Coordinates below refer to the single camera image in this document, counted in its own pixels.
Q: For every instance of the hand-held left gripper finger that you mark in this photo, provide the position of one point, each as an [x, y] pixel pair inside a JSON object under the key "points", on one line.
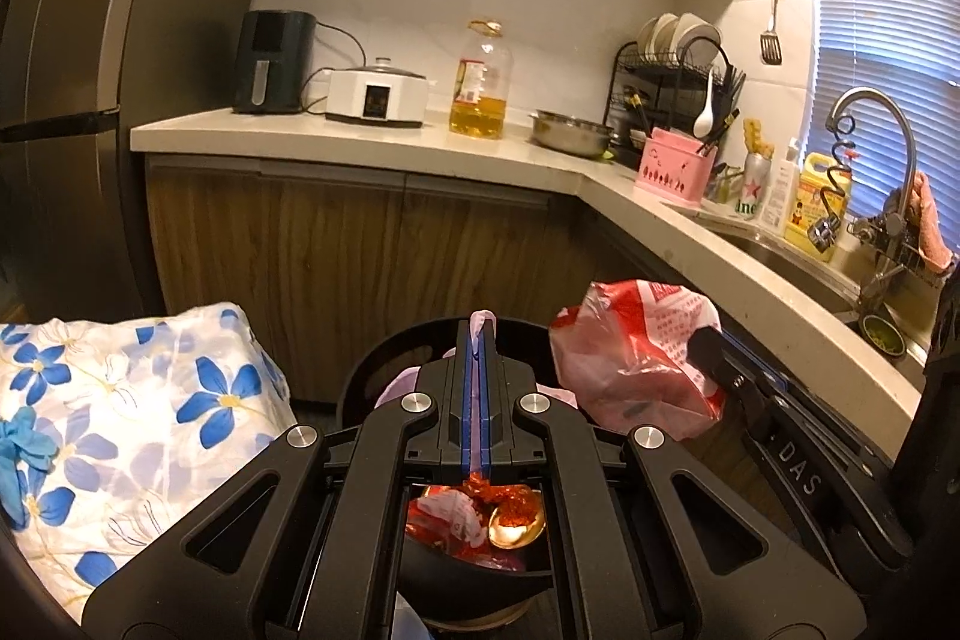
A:
{"points": [[472, 400], [489, 400]]}

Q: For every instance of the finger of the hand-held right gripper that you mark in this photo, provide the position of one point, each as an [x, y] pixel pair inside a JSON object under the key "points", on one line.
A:
{"points": [[832, 419], [787, 460]]}

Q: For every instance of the purple plastic bag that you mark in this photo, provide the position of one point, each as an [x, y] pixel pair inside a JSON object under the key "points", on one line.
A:
{"points": [[394, 386]]}

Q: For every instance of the black round bin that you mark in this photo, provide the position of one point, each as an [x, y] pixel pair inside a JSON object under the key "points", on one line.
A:
{"points": [[367, 385]]}

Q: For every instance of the red and white wrapper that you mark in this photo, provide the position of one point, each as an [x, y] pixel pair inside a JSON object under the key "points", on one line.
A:
{"points": [[442, 520]]}

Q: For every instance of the red and white plastic bag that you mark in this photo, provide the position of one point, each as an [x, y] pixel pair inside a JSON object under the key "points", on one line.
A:
{"points": [[630, 362]]}

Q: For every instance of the green bowl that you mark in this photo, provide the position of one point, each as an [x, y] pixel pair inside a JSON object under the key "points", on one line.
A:
{"points": [[885, 334]]}

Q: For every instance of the gold shiny spoon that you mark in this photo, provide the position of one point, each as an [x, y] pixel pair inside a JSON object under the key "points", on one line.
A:
{"points": [[514, 529]]}

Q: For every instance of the steel sink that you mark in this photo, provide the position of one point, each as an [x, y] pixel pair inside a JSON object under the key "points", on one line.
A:
{"points": [[795, 261]]}

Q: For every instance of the kitchen counter with wooden cabinets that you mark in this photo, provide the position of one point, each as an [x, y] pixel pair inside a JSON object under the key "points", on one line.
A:
{"points": [[337, 280]]}

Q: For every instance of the pink cloth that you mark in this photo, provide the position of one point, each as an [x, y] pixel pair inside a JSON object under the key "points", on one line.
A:
{"points": [[931, 227]]}

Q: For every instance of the yellow detergent bottle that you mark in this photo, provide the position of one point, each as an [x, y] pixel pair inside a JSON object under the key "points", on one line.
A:
{"points": [[814, 205]]}

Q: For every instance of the white detergent bottle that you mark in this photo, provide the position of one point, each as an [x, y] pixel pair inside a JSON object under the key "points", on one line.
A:
{"points": [[780, 190]]}

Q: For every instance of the green and silver drink can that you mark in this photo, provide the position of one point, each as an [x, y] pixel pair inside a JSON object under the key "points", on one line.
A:
{"points": [[752, 190]]}

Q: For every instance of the steel basin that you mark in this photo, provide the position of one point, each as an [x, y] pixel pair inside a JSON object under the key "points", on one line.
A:
{"points": [[570, 132]]}

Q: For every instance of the pink utensil holder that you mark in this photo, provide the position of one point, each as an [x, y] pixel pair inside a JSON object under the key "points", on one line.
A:
{"points": [[671, 171]]}

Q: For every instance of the yellow twisted brush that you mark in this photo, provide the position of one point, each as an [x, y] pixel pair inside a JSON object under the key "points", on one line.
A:
{"points": [[757, 136]]}

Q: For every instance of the cooking oil bottle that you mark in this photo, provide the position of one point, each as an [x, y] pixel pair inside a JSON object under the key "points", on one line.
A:
{"points": [[480, 100]]}

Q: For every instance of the white electric cooker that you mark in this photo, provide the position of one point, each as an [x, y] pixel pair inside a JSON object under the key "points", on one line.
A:
{"points": [[375, 96]]}

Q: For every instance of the steel faucet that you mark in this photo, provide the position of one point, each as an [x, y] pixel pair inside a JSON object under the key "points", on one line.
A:
{"points": [[862, 100]]}

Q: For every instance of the blue floral tablecloth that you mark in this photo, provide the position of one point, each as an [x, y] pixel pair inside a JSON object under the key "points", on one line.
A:
{"points": [[150, 415]]}

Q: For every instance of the white ladle spoon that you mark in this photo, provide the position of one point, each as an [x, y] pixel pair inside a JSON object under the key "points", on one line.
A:
{"points": [[703, 119]]}

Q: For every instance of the bundle of black chopsticks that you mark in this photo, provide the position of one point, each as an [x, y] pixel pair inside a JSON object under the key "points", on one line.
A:
{"points": [[724, 108]]}

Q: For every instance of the black dish rack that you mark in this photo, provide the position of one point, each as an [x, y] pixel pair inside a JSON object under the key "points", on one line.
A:
{"points": [[652, 85]]}

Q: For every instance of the window blinds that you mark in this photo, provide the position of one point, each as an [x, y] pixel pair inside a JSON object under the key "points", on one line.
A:
{"points": [[885, 48]]}

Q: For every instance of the hanging metal spatula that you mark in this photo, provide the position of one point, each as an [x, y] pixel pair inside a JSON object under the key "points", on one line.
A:
{"points": [[771, 48]]}

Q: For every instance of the black air fryer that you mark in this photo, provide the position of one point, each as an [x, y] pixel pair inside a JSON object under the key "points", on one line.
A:
{"points": [[274, 63]]}

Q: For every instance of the row of white dishes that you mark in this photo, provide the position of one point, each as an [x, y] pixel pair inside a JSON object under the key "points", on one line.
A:
{"points": [[679, 39]]}

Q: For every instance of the blue cloth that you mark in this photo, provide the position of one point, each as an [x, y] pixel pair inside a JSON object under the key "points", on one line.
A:
{"points": [[22, 467]]}

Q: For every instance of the grey refrigerator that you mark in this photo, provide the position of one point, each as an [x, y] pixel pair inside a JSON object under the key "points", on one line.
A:
{"points": [[112, 85]]}

